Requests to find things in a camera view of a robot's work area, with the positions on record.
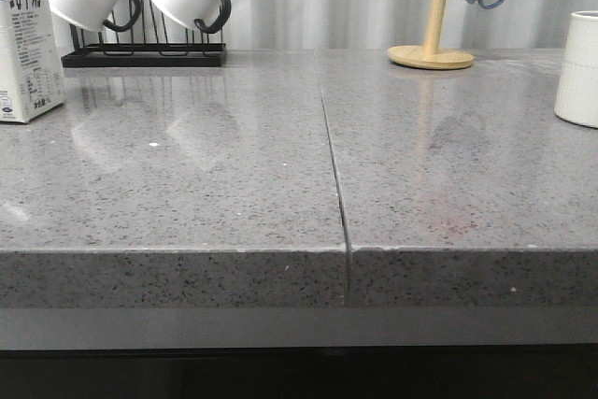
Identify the wooden mug tree stand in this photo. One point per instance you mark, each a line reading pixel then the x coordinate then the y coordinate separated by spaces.
pixel 429 55

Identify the black wire mug rack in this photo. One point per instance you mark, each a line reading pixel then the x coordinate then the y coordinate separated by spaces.
pixel 154 41

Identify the cream HOME mug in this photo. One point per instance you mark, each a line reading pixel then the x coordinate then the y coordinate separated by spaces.
pixel 576 99

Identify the blue white milk carton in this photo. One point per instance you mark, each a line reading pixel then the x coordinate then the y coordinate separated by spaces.
pixel 32 79

